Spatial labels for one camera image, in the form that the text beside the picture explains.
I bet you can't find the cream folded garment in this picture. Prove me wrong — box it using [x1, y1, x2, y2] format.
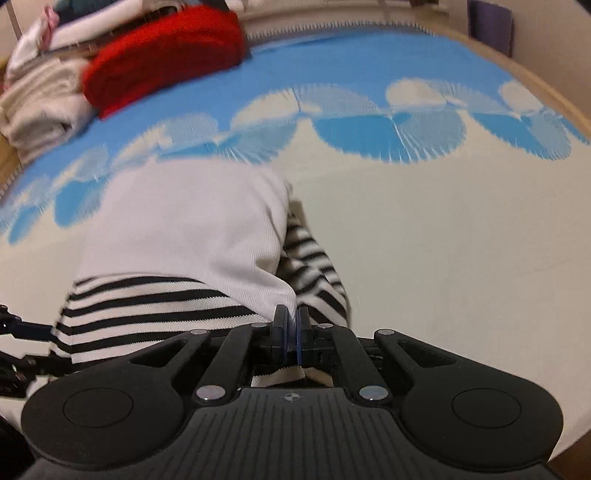
[0, 59, 100, 155]

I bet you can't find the blue white patterned blanket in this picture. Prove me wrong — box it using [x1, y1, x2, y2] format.
[0, 21, 591, 462]

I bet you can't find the white black striped small garment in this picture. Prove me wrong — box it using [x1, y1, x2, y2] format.
[48, 161, 352, 389]

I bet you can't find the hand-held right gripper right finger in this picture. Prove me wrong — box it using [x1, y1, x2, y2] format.
[295, 306, 457, 403]

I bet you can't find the purple box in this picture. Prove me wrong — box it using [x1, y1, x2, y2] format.
[466, 0, 516, 59]

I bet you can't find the red knit garment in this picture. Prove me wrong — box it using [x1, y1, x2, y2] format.
[82, 4, 249, 121]

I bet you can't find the pink white garment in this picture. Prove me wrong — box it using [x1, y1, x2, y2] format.
[7, 9, 62, 77]

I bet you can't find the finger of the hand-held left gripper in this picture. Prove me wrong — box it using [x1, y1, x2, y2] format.
[0, 304, 55, 343]
[0, 352, 75, 400]

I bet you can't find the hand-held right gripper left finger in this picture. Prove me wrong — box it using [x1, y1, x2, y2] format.
[128, 305, 293, 404]

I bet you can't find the white folded garment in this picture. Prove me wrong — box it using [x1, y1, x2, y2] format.
[46, 0, 155, 49]

